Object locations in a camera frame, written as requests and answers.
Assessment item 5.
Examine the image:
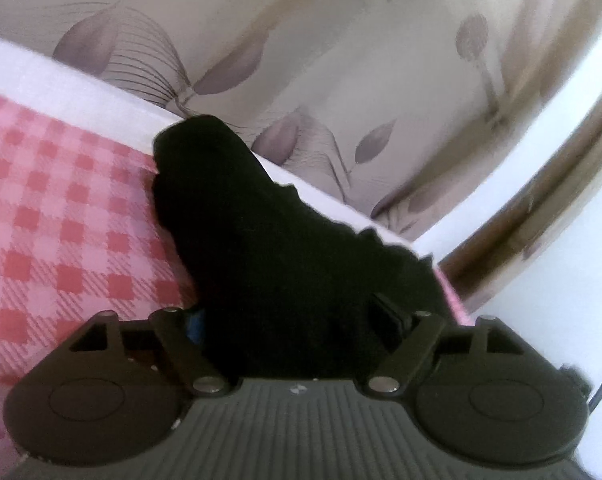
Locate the beige leaf print curtain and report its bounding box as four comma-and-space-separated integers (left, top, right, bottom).
0, 0, 602, 242

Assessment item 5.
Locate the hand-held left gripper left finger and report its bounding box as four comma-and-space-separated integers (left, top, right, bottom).
68, 308, 230, 396

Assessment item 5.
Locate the black sweater with rose print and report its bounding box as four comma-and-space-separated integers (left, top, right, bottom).
151, 114, 456, 382

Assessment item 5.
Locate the pink checked bed sheet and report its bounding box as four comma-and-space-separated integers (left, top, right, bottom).
0, 32, 473, 467

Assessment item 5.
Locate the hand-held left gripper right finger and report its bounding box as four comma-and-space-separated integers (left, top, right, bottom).
366, 293, 527, 395

